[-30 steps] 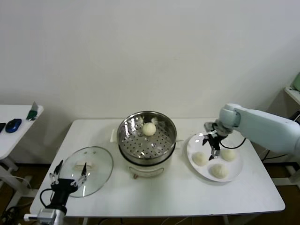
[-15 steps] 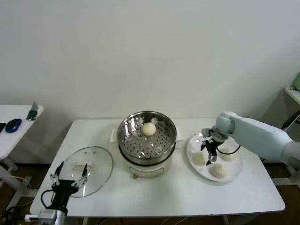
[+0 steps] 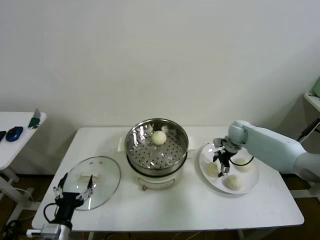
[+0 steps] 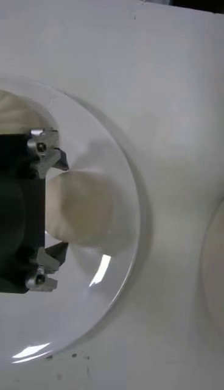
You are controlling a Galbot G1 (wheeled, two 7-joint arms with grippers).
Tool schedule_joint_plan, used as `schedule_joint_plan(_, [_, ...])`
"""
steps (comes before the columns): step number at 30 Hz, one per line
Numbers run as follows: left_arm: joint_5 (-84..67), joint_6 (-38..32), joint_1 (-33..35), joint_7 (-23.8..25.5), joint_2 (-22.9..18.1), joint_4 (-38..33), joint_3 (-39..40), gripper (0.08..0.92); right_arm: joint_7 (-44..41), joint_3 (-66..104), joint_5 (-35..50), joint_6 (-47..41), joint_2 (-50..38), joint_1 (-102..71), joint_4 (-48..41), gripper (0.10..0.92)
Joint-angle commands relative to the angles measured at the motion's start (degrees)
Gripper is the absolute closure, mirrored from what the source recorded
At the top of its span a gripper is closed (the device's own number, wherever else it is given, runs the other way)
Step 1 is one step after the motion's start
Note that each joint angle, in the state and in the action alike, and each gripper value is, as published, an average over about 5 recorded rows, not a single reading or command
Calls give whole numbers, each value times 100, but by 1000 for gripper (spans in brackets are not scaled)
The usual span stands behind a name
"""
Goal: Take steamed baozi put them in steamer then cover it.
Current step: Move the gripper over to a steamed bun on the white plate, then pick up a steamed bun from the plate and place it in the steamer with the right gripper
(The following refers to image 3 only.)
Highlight white power cable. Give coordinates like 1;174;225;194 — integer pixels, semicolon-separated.
302;126;320;141

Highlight white electric cooker pot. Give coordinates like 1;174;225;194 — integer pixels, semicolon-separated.
117;136;198;193

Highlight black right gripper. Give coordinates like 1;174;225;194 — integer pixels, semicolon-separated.
212;146;237;179

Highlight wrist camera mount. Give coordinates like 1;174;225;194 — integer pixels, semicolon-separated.
26;223;63;238
212;137;228;149

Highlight green utility knife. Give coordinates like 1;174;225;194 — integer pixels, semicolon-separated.
27;107;42;130

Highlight black floor cable bundle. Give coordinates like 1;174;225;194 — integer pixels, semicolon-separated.
0;219;23;240

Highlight round glass pot lid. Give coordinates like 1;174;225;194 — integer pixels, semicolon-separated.
62;156;122;212

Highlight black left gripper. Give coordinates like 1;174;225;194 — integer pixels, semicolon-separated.
53;172;95;225

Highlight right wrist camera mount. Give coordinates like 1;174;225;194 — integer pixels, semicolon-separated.
212;137;228;149

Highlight mint green appliance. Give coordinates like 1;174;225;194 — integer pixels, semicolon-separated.
312;76;320;98

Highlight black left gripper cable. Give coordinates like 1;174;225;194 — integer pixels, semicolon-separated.
43;202;60;223

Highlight white steamed baozi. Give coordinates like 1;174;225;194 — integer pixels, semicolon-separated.
235;157;253;173
225;174;244;192
204;162;222;178
151;130;167;146

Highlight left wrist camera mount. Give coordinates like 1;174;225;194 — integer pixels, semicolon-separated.
26;223;63;238

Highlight white side table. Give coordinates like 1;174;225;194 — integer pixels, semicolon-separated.
0;111;48;226

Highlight black power adapter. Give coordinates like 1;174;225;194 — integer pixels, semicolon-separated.
301;119;320;137

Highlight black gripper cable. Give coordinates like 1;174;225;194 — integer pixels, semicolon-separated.
229;155;255;168
43;202;60;223

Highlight white round plate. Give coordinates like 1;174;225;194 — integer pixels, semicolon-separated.
198;141;260;195

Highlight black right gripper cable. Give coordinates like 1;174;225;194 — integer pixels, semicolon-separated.
229;155;255;168

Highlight blue computer mouse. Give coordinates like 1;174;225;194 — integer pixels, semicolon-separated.
5;126;24;143

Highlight perforated steel steamer basket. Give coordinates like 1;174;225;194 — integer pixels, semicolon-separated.
124;118;190;176

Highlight white floor cable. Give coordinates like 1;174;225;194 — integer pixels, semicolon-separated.
13;187;35;202

